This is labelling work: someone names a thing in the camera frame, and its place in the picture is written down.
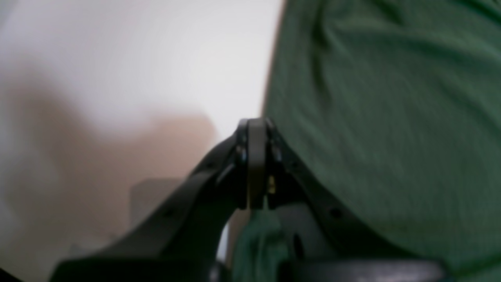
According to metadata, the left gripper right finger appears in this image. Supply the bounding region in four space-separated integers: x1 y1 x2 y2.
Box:
266 119 451 282

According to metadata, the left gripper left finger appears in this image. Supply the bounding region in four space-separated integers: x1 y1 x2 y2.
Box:
50 119 249 282

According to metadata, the dark green t-shirt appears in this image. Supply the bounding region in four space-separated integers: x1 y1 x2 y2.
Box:
231 0 501 282

